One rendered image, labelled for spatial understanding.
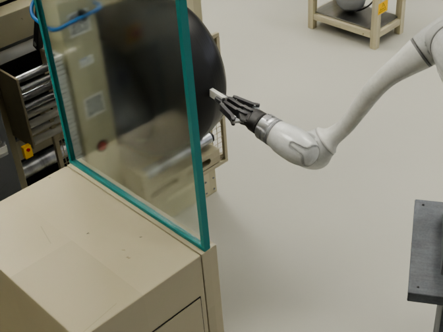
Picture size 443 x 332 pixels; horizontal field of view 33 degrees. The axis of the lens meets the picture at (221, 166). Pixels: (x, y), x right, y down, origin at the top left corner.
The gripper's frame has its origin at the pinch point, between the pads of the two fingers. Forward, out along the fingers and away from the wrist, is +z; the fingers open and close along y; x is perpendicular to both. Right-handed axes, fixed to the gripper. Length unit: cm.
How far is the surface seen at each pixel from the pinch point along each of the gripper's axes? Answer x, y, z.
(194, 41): -15.1, -0.8, 12.9
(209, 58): -9.6, -3.2, 7.9
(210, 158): 35.7, -5.6, 8.1
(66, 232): -12, 79, -27
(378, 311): 113, -52, -51
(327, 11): 127, -256, 142
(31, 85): 13, 34, 62
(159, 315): -8, 77, -59
